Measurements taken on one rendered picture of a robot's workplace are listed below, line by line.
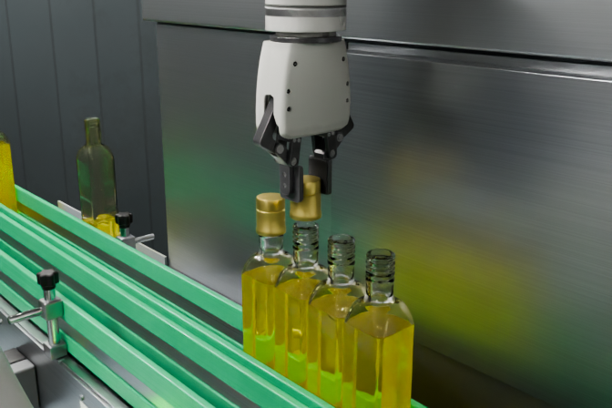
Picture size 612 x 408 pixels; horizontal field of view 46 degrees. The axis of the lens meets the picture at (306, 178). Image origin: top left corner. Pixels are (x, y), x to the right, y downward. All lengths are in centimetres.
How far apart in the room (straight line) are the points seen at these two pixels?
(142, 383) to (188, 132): 48
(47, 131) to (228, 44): 246
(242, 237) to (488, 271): 49
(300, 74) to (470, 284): 30
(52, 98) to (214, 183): 233
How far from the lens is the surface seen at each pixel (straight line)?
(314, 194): 79
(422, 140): 83
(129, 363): 95
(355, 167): 90
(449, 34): 80
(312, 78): 74
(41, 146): 356
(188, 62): 122
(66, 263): 125
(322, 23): 73
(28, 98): 354
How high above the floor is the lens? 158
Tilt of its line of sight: 16 degrees down
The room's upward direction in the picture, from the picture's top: straight up
